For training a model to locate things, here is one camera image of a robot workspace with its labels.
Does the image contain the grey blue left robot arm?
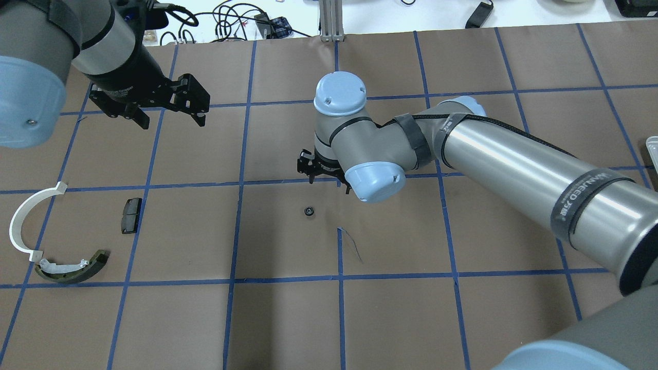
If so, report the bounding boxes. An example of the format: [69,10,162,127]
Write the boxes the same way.
[1,1,211,149]

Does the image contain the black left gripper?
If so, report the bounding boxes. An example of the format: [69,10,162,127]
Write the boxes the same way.
[88,45,211,130]

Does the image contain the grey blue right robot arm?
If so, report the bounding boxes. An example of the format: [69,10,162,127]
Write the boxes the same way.
[298,71,657,369]

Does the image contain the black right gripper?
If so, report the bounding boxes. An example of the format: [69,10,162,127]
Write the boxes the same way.
[297,149,352,195]

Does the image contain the aluminium frame post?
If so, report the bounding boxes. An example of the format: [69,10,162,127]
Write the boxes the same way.
[318,0,345,42]

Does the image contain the green curved brake shoe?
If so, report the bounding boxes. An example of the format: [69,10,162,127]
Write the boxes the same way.
[34,250,110,284]

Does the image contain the black power adapter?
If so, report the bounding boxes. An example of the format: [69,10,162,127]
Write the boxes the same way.
[464,1,495,29]

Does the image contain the white curved plastic part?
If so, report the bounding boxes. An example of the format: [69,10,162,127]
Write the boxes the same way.
[9,182,68,262]

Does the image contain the loose blue tape thread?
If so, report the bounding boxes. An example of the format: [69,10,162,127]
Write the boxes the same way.
[338,227,363,264]

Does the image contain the grey brake pad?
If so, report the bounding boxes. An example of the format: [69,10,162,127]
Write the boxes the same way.
[121,197,143,234]

